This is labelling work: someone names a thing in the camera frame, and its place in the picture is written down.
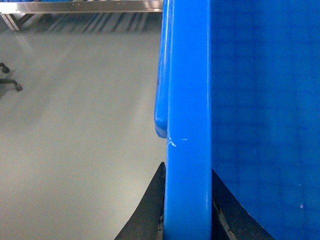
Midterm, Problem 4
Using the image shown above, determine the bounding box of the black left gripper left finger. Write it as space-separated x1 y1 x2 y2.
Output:
115 162 166 240

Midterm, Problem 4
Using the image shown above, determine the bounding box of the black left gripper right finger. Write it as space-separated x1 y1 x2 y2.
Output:
211 170 274 240

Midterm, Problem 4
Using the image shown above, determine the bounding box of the black chair caster leg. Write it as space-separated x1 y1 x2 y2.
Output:
0 62 23 92

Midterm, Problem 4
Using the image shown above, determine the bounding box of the large blue plastic crate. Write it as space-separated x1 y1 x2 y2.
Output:
154 0 320 240

